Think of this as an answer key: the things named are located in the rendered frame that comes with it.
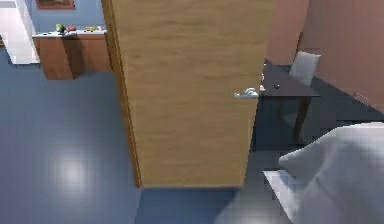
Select light wooden room door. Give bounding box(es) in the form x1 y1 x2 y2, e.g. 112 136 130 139
100 0 276 189

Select dark brown table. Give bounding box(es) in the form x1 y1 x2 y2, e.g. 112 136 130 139
258 59 322 144

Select white chair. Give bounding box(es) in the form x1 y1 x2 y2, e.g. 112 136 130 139
288 50 322 88

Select white pillow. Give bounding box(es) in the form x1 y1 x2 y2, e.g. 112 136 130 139
278 122 384 188

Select brown wooden counter cabinet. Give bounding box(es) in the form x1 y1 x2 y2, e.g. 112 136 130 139
32 29 113 81

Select silver door handle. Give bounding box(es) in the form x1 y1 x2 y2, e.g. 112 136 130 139
233 87 261 100

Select framed wall picture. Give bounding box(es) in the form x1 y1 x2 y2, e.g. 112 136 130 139
35 0 76 10

